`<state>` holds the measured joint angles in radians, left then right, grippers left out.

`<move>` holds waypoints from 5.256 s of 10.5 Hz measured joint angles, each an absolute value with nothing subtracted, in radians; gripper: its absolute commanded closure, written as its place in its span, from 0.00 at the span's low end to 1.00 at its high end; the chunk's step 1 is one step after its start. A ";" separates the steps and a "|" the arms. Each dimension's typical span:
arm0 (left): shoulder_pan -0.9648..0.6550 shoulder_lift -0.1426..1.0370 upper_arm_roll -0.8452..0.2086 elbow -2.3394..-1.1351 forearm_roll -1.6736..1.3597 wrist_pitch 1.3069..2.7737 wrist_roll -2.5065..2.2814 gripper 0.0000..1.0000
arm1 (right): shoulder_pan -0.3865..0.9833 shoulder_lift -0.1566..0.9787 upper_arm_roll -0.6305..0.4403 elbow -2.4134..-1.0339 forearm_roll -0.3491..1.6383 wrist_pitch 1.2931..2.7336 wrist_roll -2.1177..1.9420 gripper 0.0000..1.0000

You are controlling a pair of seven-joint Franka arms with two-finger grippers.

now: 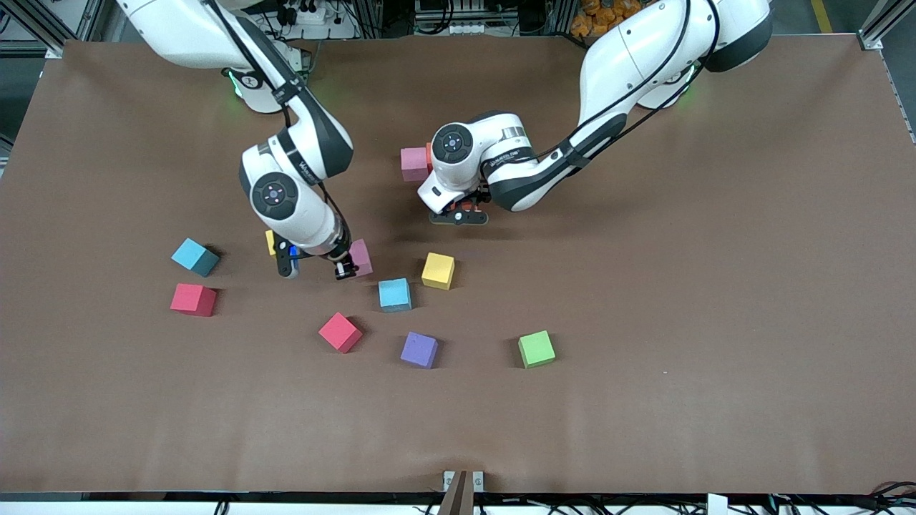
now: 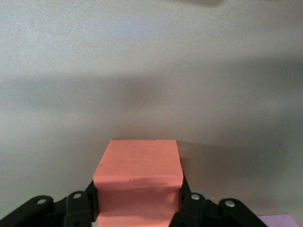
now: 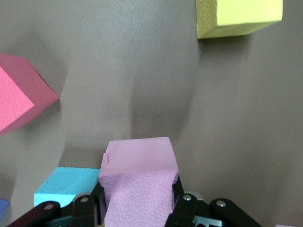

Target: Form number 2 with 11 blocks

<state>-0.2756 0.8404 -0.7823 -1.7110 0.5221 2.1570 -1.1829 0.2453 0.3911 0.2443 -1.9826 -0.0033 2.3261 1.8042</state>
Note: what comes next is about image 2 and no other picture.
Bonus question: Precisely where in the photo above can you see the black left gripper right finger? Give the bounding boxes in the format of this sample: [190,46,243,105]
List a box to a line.
[168,176,267,227]

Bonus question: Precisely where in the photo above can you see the brown table cover sheet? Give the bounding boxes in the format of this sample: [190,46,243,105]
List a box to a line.
[0,0,303,227]

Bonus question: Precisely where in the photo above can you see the pink foam cube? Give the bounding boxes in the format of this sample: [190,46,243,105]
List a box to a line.
[257,214,298,227]

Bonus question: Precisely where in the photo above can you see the orange foam cube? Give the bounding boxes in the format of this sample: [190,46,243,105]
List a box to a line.
[92,139,184,227]

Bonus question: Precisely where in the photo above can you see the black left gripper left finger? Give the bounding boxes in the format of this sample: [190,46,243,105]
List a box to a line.
[0,181,99,227]

